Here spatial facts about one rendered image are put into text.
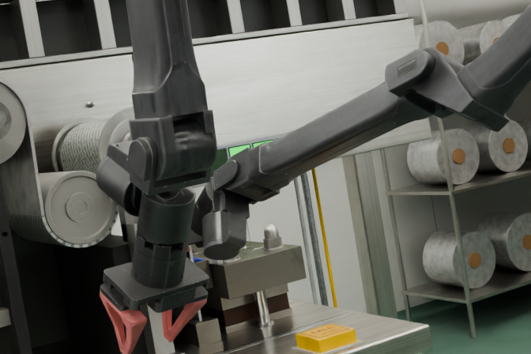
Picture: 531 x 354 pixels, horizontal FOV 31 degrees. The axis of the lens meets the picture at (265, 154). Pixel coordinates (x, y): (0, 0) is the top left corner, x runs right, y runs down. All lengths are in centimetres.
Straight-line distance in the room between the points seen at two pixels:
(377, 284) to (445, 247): 248
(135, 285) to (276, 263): 68
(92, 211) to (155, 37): 67
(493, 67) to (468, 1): 452
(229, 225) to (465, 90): 47
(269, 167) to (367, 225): 106
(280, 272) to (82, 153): 41
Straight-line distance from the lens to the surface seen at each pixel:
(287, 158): 137
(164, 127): 94
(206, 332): 165
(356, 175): 242
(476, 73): 117
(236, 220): 146
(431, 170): 485
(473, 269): 496
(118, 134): 159
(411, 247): 530
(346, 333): 150
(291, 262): 170
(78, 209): 157
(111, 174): 104
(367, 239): 244
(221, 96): 205
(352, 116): 130
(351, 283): 507
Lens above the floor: 129
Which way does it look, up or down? 3 degrees down
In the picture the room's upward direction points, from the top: 9 degrees counter-clockwise
